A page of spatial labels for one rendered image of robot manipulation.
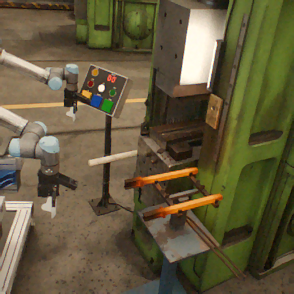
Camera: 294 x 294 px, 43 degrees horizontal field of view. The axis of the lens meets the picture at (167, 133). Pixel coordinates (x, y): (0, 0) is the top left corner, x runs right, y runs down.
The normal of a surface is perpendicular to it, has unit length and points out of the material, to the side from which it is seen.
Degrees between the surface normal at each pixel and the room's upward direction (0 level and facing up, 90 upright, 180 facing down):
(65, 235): 0
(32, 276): 0
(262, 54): 89
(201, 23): 90
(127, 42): 90
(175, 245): 0
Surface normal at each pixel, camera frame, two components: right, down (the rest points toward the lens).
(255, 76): 0.52, 0.45
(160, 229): 0.12, -0.87
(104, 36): 0.26, 0.50
